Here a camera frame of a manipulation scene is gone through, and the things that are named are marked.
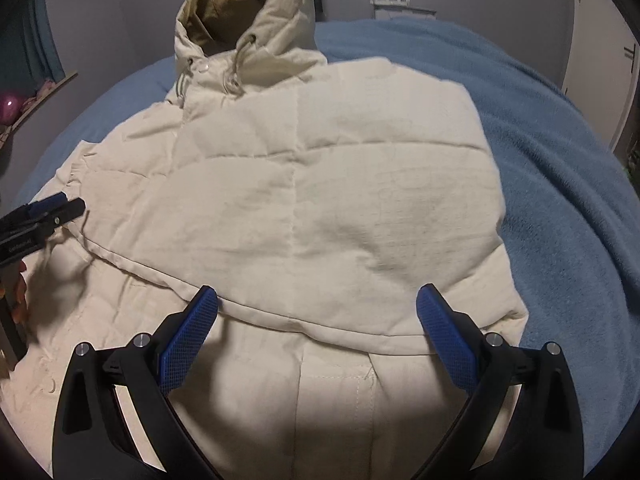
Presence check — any cream hooded puffer jacket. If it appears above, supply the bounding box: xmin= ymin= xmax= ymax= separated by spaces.
xmin=1 ymin=0 xmax=528 ymax=479

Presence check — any pink round ornament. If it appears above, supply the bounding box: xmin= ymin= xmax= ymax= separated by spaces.
xmin=0 ymin=92 xmax=24 ymax=126

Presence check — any teal curtain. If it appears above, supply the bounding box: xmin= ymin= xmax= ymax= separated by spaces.
xmin=1 ymin=0 xmax=65 ymax=96

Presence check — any blue fleece bed blanket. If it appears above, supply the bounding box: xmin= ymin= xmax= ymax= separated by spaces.
xmin=8 ymin=15 xmax=640 ymax=480

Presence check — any white wardrobe door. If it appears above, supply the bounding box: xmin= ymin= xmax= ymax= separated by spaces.
xmin=562 ymin=0 xmax=639 ymax=157

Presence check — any white cabinet under router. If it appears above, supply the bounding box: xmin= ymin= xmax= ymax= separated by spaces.
xmin=373 ymin=4 xmax=437 ymax=21

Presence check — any wooden wall shelf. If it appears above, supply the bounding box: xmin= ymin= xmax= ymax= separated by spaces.
xmin=0 ymin=70 xmax=78 ymax=148

